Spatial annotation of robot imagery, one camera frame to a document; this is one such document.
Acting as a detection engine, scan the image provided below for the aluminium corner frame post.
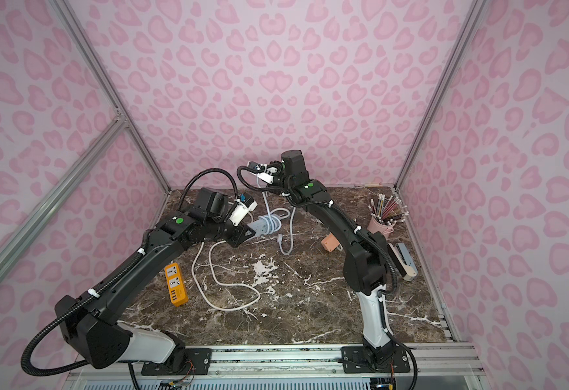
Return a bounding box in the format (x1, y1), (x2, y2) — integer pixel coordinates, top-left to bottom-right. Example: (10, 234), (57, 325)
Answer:
(49, 0), (172, 195)
(394, 0), (490, 193)

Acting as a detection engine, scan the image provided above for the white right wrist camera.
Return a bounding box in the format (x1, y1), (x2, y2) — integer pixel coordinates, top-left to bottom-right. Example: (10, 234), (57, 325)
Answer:
(247, 161), (284, 185)

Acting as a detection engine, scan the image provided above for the bundle of pens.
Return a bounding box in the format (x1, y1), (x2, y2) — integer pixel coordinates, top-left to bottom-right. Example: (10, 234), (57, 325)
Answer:
(368, 193), (410, 227)

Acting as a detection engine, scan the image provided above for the aluminium corner frame post right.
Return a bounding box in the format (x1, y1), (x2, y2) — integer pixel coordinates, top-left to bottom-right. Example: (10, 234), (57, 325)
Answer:
(394, 0), (490, 193)

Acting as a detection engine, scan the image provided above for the aluminium corner frame post left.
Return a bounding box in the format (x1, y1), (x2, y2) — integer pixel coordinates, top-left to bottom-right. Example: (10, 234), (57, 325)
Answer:
(49, 0), (172, 195)

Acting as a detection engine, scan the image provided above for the white cord of yellow strip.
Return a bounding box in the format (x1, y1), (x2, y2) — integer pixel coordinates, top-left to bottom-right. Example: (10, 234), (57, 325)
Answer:
(190, 240), (262, 312)

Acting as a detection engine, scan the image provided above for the pink power strip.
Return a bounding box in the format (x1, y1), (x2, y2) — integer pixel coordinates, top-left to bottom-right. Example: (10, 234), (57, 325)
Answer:
(321, 233), (343, 253)

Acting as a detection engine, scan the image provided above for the light blue power strip cord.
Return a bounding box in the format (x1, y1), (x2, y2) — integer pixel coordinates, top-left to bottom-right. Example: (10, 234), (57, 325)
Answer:
(257, 189), (298, 257)

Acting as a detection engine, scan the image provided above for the aluminium diagonal frame bar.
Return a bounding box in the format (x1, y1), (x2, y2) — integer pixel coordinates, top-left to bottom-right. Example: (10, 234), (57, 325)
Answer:
(0, 115), (125, 284)

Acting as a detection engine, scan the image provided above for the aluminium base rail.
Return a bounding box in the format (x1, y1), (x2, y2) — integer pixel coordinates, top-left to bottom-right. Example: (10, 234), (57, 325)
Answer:
(64, 343), (485, 390)

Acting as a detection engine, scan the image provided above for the yellow power strip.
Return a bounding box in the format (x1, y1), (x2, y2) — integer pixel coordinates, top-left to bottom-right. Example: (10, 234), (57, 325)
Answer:
(164, 263), (189, 307)

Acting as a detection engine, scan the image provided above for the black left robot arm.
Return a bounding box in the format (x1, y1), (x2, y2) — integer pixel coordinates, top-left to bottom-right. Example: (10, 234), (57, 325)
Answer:
(20, 188), (256, 377)

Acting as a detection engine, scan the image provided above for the wooden grey block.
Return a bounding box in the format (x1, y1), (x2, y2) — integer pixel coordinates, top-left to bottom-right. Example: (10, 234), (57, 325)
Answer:
(388, 243), (419, 281)

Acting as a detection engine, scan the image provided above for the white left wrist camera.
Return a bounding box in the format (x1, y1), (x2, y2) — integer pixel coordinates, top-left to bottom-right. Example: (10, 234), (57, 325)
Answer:
(229, 193), (258, 227)

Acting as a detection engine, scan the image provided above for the pink pen cup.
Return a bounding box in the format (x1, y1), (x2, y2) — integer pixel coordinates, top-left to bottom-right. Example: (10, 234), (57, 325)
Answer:
(367, 215), (395, 240)

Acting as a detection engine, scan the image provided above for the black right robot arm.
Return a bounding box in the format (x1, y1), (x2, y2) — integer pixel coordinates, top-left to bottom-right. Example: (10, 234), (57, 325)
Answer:
(237, 149), (415, 369)

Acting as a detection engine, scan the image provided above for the light blue power strip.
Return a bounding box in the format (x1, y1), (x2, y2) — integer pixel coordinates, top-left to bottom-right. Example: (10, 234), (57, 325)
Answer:
(248, 214), (282, 237)

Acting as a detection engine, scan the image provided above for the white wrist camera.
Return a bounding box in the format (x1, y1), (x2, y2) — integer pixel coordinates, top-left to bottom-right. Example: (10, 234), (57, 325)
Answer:
(247, 161), (284, 185)
(229, 193), (258, 227)

